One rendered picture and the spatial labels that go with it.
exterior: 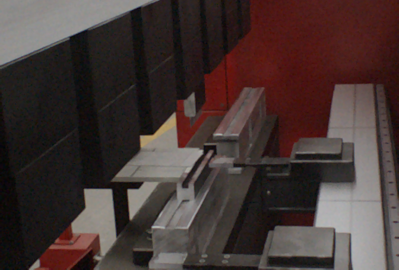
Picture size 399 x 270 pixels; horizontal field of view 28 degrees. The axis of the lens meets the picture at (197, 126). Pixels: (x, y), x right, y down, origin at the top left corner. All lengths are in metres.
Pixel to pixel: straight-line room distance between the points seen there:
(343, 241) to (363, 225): 0.16
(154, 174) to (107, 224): 2.58
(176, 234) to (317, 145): 0.33
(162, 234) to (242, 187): 0.47
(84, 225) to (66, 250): 0.58
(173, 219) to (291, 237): 0.32
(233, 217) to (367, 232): 0.43
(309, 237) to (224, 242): 0.42
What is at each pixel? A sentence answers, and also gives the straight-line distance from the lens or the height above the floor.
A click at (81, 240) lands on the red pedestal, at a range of 3.51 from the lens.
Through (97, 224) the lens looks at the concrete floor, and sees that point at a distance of 4.01.
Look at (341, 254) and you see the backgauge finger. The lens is 1.01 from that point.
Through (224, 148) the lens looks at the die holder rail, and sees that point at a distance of 1.79.
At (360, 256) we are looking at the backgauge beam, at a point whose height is 0.98.
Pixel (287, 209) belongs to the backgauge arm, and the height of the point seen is 0.75.
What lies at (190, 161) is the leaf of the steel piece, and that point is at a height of 1.00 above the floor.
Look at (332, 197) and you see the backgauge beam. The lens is 1.31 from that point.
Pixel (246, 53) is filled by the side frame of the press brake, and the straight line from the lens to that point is 2.28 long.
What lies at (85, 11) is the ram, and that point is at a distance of 0.77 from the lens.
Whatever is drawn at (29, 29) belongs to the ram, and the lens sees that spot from 0.65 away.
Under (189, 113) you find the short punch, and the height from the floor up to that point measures 1.11.
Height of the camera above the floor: 1.43
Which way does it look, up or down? 15 degrees down
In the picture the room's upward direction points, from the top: 4 degrees counter-clockwise
